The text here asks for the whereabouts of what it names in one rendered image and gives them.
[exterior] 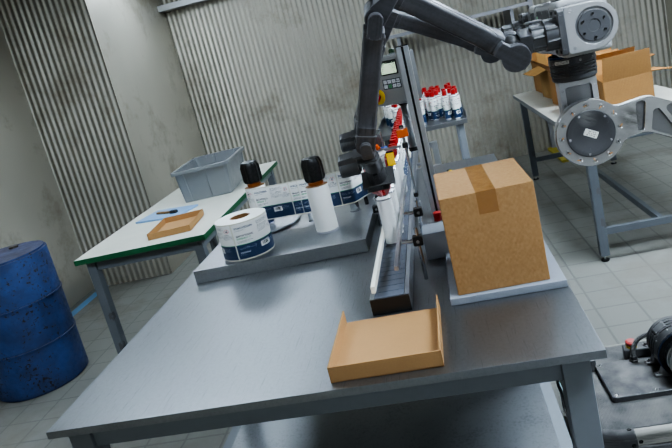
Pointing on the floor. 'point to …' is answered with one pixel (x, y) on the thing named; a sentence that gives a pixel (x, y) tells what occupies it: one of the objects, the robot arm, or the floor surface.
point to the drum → (35, 325)
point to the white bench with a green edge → (121, 249)
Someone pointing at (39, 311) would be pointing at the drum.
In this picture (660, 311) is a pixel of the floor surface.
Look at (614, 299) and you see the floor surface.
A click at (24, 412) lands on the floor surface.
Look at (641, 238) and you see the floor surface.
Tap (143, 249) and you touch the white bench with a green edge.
